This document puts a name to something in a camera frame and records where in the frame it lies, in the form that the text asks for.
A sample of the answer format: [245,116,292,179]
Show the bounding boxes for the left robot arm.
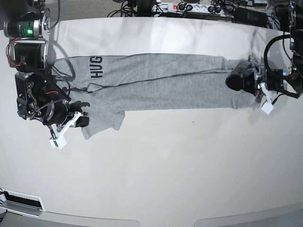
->
[225,0,303,104]

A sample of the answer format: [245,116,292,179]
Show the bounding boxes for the grey t-shirt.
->
[53,53,258,139]

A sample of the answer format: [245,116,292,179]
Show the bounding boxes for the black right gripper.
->
[42,103,89,128]

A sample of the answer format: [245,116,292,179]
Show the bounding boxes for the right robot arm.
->
[0,0,89,129]

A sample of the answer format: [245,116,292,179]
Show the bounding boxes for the white slotted bracket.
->
[0,189,45,217]

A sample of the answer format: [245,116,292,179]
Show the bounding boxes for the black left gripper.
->
[225,69,287,96]

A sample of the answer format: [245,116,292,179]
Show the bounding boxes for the black power adapter box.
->
[234,7,267,27]

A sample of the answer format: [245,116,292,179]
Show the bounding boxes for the white power strip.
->
[151,0,236,17]

